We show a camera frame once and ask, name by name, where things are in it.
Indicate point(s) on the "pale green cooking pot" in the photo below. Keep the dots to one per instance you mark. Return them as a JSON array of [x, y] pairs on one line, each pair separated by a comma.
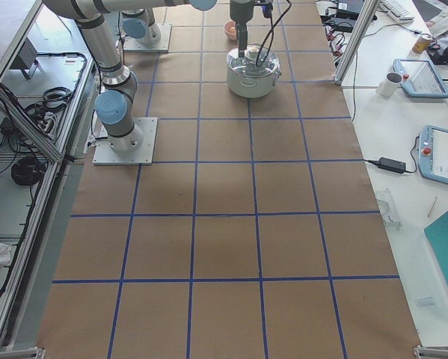
[[251, 87]]

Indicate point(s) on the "near teach pendant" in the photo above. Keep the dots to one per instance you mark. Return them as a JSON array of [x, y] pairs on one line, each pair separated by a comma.
[[433, 153]]

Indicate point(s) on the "far teach pendant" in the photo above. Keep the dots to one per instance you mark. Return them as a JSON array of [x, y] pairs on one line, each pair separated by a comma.
[[420, 79]]

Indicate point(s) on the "aluminium frame post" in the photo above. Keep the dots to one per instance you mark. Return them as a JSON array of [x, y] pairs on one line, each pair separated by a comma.
[[362, 23]]

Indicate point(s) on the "glass pot lid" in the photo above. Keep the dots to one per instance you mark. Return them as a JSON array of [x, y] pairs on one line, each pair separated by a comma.
[[258, 62]]

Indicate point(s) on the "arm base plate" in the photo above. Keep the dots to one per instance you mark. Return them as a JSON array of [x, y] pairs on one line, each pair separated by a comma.
[[135, 148], [132, 45]]

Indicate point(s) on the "small grey box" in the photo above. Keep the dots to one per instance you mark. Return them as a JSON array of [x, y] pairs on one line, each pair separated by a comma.
[[26, 60]]

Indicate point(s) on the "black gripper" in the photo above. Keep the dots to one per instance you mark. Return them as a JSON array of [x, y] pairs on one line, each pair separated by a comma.
[[239, 13]]

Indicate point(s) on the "yellow can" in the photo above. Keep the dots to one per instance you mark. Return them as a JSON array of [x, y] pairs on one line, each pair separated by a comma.
[[421, 44]]

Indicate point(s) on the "teach pendant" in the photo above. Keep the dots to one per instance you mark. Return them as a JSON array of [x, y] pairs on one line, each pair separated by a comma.
[[420, 79], [433, 153]]

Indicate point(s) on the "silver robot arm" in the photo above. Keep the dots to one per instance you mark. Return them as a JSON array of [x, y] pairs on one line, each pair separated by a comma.
[[141, 25], [114, 106]]

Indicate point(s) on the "black power adapter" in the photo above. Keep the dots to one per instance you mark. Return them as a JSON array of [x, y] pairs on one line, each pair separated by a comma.
[[392, 165]]

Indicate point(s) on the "black power brick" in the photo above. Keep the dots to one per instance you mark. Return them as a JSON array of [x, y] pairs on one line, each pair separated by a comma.
[[343, 25]]

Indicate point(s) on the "white keyboard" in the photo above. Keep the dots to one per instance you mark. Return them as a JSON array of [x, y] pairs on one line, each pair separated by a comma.
[[396, 11]]

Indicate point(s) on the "white mug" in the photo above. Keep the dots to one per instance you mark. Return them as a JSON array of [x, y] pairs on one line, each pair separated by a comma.
[[388, 86]]

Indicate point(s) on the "pink bowl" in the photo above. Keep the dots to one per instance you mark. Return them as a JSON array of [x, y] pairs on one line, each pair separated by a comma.
[[230, 35]]

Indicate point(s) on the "brown paper table mat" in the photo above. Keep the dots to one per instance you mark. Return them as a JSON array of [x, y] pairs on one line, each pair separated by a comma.
[[253, 234]]

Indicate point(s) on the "wooden stick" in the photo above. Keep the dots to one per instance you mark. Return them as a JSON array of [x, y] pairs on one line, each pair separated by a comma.
[[431, 208]]

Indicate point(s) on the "clear plastic holder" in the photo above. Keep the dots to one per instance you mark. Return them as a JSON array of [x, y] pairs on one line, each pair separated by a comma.
[[387, 208]]

